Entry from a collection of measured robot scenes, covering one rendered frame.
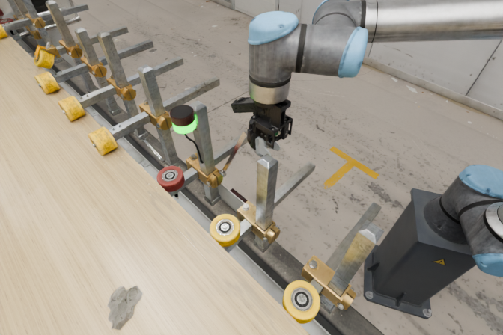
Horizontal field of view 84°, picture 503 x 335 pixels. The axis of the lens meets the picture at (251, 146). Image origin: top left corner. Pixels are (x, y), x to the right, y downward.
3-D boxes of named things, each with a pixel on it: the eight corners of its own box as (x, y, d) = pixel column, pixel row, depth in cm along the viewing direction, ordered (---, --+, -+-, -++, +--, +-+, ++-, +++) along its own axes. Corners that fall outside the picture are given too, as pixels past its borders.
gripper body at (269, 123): (272, 151, 67) (275, 111, 59) (246, 134, 72) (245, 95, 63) (291, 135, 71) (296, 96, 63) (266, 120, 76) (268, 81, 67)
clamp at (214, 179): (198, 161, 101) (197, 152, 98) (224, 182, 95) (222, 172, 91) (186, 170, 98) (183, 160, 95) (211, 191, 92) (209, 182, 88)
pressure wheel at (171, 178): (179, 182, 98) (172, 160, 89) (193, 195, 94) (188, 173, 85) (159, 196, 93) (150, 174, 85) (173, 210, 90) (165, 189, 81)
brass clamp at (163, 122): (155, 109, 107) (151, 98, 103) (176, 125, 100) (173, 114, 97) (141, 117, 104) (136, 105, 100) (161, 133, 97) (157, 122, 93)
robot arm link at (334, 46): (368, 15, 54) (303, 10, 56) (375, 40, 46) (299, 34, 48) (355, 60, 61) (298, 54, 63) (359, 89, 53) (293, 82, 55)
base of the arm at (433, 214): (421, 195, 117) (432, 180, 110) (471, 206, 113) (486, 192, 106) (427, 235, 104) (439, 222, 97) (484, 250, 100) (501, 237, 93)
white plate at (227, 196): (201, 180, 110) (197, 163, 103) (248, 220, 98) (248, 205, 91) (200, 181, 110) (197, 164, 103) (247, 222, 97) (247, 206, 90)
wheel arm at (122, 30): (126, 31, 155) (124, 25, 153) (129, 32, 153) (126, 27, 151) (57, 53, 136) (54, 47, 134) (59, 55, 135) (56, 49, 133)
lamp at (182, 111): (196, 157, 89) (184, 102, 74) (207, 166, 86) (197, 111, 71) (181, 167, 86) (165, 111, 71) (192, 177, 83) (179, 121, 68)
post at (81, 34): (120, 118, 147) (81, 25, 113) (124, 121, 145) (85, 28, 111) (114, 121, 145) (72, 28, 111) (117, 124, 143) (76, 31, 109)
